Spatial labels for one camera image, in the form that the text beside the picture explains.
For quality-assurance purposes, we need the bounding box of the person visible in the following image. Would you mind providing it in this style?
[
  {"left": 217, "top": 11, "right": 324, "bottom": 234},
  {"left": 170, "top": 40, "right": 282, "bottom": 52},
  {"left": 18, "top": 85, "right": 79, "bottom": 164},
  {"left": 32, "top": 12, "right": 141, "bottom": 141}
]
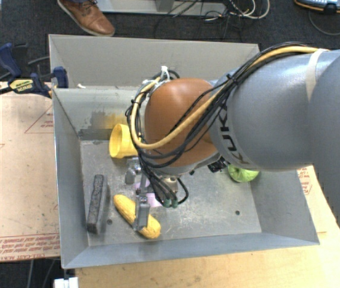
[{"left": 56, "top": 0, "right": 116, "bottom": 38}]

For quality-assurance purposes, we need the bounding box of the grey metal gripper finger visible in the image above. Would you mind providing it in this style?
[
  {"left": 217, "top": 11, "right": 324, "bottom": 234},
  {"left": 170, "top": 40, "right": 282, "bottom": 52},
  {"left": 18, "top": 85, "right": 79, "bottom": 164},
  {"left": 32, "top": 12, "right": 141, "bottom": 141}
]
[
  {"left": 132, "top": 194, "right": 152, "bottom": 232},
  {"left": 124, "top": 157, "right": 142, "bottom": 185}
]

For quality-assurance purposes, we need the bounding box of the yellow plastic cup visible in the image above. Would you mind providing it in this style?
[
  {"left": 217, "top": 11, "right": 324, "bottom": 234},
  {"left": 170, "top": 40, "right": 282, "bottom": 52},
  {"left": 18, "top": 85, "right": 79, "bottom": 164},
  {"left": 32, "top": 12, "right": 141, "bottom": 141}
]
[{"left": 109, "top": 123, "right": 139, "bottom": 159}]

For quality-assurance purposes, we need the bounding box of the dark green flat block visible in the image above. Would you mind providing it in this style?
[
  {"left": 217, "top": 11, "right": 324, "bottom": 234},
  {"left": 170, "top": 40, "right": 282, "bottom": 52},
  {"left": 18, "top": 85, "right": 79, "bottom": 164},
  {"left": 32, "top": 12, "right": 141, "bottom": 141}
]
[{"left": 86, "top": 174, "right": 108, "bottom": 235}]

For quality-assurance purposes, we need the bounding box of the green apple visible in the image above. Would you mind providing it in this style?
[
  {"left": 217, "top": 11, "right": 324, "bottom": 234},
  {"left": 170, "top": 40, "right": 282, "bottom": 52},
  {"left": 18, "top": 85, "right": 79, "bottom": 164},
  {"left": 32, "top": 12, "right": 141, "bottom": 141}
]
[{"left": 227, "top": 164, "right": 260, "bottom": 184}]

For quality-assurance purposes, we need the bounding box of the yellow corn cob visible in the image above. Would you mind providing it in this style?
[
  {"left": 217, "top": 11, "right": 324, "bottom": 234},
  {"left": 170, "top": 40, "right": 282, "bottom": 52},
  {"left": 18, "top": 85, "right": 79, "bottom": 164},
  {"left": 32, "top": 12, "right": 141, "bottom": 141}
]
[{"left": 112, "top": 194, "right": 162, "bottom": 240}]

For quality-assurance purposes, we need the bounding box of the grey metal bin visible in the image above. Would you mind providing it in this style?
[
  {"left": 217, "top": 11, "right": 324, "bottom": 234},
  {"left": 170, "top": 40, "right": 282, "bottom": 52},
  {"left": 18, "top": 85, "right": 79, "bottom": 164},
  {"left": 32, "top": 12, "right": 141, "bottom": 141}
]
[{"left": 48, "top": 34, "right": 320, "bottom": 270}]

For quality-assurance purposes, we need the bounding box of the pale pink round thing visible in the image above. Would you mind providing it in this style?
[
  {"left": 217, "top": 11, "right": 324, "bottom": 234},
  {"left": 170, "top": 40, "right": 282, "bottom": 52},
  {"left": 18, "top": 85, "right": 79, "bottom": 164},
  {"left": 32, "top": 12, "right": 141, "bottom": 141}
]
[{"left": 135, "top": 178, "right": 159, "bottom": 207}]

